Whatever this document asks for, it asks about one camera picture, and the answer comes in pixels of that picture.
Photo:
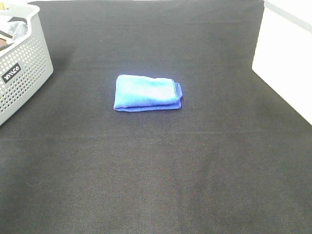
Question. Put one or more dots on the white plastic storage crate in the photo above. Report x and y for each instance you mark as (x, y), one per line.
(283, 53)

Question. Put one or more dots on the blue microfiber towel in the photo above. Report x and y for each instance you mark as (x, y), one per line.
(140, 93)

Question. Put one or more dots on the grey perforated plastic basket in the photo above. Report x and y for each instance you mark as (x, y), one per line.
(25, 65)

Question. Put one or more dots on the grey towel in basket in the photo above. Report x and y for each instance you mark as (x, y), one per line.
(17, 29)

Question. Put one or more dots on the dark brown cloth in basket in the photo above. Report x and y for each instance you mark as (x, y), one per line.
(6, 40)

